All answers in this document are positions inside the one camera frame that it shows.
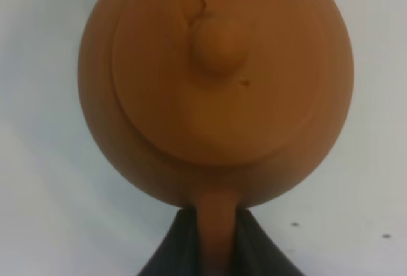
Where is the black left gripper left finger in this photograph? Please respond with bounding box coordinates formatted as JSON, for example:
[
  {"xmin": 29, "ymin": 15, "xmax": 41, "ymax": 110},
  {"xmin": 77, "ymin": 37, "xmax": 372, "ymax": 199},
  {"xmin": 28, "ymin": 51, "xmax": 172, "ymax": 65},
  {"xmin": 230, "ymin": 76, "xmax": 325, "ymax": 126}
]
[{"xmin": 139, "ymin": 207, "xmax": 205, "ymax": 276}]

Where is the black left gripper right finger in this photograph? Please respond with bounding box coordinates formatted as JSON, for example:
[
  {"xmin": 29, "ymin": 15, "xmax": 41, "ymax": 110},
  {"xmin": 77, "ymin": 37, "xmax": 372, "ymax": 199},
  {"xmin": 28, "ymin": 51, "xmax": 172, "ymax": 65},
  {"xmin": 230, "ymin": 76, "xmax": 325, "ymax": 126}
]
[{"xmin": 230, "ymin": 209, "xmax": 303, "ymax": 276}]

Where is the brown clay teapot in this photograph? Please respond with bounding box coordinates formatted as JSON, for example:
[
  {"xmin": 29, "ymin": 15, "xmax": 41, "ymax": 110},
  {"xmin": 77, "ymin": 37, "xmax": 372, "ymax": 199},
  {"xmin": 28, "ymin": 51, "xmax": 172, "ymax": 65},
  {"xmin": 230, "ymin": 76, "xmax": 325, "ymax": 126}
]
[{"xmin": 78, "ymin": 0, "xmax": 354, "ymax": 275}]

